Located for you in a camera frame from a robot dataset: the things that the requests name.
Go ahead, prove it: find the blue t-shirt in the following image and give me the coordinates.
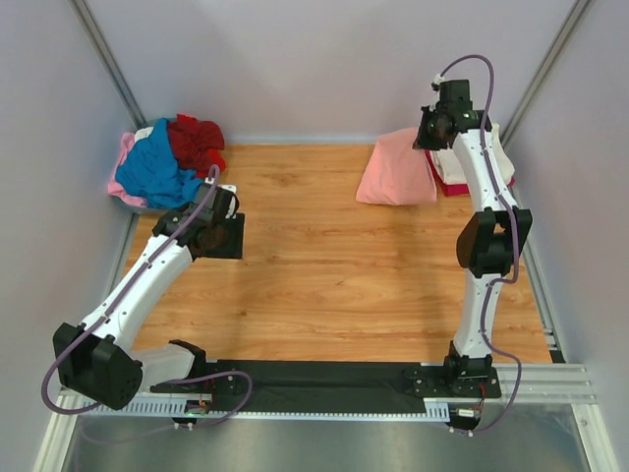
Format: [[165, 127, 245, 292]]
[[114, 118, 202, 209]]

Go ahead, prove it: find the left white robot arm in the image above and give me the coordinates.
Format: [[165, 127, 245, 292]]
[[52, 183, 245, 410]]

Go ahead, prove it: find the white slotted cable duct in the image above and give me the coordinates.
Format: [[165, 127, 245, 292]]
[[86, 396, 450, 423]]

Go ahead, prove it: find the light pink t-shirt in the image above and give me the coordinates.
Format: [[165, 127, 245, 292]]
[[106, 131, 148, 208]]

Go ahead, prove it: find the folded white t-shirt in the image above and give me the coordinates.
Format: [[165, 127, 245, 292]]
[[428, 121, 515, 187]]

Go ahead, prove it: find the right corner aluminium post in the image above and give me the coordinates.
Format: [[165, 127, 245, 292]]
[[500, 0, 596, 147]]

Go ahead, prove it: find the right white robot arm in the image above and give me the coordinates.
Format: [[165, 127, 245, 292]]
[[409, 79, 533, 398]]

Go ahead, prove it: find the dark red t-shirt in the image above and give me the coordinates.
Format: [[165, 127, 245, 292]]
[[167, 114, 226, 178]]

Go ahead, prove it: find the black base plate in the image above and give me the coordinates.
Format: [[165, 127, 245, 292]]
[[149, 359, 501, 416]]

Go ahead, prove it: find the aluminium frame rail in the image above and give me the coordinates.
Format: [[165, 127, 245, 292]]
[[56, 364, 597, 416]]

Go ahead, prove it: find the white t-shirt in basket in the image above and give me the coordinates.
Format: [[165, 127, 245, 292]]
[[135, 126, 153, 142]]

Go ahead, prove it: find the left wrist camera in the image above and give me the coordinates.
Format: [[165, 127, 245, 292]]
[[204, 178, 238, 194]]

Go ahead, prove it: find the salmon pink t-shirt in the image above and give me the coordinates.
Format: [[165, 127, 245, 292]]
[[355, 128, 437, 206]]

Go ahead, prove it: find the left corner aluminium post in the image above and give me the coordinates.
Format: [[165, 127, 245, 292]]
[[68, 0, 145, 128]]

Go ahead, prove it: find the folded magenta t-shirt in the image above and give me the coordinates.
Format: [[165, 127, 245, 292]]
[[425, 149, 517, 198]]

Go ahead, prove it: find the corner aluminium post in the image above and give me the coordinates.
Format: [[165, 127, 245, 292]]
[[500, 0, 596, 147], [68, 0, 145, 128]]

